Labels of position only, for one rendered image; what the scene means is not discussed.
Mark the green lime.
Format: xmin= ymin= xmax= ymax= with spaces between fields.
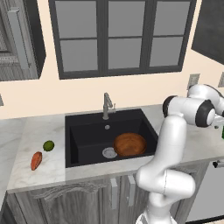
xmin=42 ymin=140 xmax=56 ymax=153

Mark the grey wall cupboard handle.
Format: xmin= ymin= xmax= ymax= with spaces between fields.
xmin=7 ymin=10 xmax=32 ymax=70

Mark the grey dishwasher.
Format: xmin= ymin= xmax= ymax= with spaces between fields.
xmin=185 ymin=159 xmax=224 ymax=224

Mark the black kitchen sink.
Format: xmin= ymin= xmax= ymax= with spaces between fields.
xmin=64 ymin=108 xmax=160 ymax=169

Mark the grey wooden cupboard door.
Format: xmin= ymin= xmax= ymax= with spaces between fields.
xmin=4 ymin=178 xmax=116 ymax=224
xmin=118 ymin=162 xmax=212 ymax=224

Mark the grey sink drain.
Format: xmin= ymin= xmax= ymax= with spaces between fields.
xmin=101 ymin=146 xmax=118 ymax=159

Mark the dark wall cupboard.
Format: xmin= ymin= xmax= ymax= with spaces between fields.
xmin=191 ymin=0 xmax=224 ymax=66

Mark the dark framed window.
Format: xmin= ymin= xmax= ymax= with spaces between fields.
xmin=47 ymin=0 xmax=198 ymax=81

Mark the grey metal tap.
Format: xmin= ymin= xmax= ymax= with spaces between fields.
xmin=101 ymin=92 xmax=117 ymax=121

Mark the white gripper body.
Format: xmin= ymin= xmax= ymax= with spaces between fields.
xmin=214 ymin=115 xmax=224 ymax=130

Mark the orange sweet potato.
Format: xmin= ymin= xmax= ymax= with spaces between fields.
xmin=30 ymin=150 xmax=44 ymax=172

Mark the grey cupboard door handle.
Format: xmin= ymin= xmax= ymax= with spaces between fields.
xmin=109 ymin=177 xmax=119 ymax=211
xmin=127 ymin=174 xmax=137 ymax=207

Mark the brown wooden bowl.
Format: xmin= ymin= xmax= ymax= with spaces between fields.
xmin=112 ymin=132 xmax=148 ymax=158

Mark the grey wall cupboard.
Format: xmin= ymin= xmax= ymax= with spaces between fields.
xmin=0 ymin=0 xmax=47 ymax=83

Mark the grey dishwasher handle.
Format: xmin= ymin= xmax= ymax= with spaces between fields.
xmin=212 ymin=159 xmax=224 ymax=169

